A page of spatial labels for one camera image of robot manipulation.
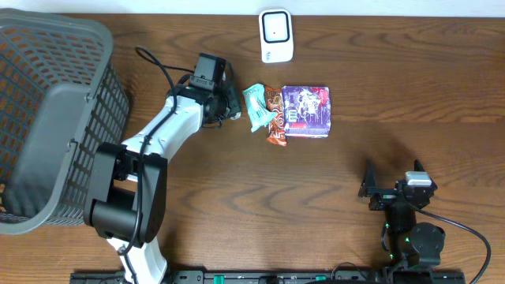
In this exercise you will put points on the red-brown candy bar wrapper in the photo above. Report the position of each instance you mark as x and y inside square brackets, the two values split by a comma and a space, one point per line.
[274, 103]

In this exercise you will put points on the white barcode scanner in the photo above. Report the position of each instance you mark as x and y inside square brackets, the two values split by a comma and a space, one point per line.
[276, 36]

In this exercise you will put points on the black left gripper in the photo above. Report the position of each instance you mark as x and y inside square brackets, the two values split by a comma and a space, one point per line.
[231, 101]

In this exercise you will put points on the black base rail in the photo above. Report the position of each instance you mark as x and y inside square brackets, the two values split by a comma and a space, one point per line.
[345, 276]

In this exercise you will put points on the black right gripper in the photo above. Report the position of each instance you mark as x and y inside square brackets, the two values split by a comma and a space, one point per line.
[369, 187]

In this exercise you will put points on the purple snack box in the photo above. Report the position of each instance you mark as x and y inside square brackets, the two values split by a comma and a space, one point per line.
[307, 111]

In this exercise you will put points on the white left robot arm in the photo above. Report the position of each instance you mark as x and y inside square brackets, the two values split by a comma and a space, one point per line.
[126, 200]

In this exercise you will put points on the grey plastic mesh basket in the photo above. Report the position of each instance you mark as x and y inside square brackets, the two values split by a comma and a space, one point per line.
[60, 99]

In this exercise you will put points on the teal snack packet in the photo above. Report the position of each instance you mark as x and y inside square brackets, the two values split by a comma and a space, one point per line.
[257, 110]

